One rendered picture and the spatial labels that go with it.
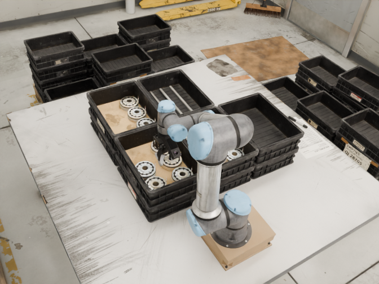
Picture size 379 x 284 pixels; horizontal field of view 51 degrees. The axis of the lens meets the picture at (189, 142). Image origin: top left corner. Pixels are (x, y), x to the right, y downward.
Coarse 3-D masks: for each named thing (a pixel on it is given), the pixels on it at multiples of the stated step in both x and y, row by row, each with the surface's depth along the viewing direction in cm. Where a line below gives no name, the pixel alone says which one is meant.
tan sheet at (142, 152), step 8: (144, 144) 205; (128, 152) 200; (136, 152) 201; (144, 152) 201; (136, 160) 197; (144, 160) 197; (152, 160) 197; (160, 168) 194; (160, 176) 190; (168, 176) 190
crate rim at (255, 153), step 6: (210, 108) 215; (216, 108) 216; (186, 114) 210; (252, 144) 197; (258, 150) 194; (246, 156) 190; (252, 156) 193; (228, 162) 186; (234, 162) 188; (222, 168) 186
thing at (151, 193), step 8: (144, 128) 199; (120, 136) 194; (120, 144) 190; (184, 144) 193; (128, 160) 182; (136, 168) 179; (136, 176) 178; (192, 176) 178; (144, 184) 173; (168, 184) 174; (176, 184) 175; (152, 192) 170; (160, 192) 172
